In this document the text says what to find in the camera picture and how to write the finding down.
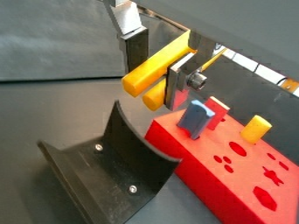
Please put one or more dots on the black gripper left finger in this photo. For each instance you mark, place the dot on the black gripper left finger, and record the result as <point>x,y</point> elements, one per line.
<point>132,34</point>

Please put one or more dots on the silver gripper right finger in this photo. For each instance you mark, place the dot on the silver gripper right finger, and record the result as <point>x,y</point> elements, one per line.
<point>184,72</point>

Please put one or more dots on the yellow two-prong square-circle object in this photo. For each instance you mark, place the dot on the yellow two-prong square-circle object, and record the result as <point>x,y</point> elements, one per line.
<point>148,77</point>

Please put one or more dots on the red square peg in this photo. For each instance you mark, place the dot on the red square peg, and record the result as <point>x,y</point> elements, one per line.
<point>219,108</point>

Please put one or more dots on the red shape-sorter fixture block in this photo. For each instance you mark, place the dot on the red shape-sorter fixture block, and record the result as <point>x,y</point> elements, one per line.
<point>244,181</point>

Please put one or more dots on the black curved regrasp stand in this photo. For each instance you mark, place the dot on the black curved regrasp stand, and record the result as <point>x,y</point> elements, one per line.
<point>113,173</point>

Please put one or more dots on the blue notched peg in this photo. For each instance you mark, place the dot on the blue notched peg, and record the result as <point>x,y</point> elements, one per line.
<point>195,118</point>

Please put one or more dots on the yellow cylinder peg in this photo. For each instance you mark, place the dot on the yellow cylinder peg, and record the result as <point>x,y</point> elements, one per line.
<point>255,129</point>

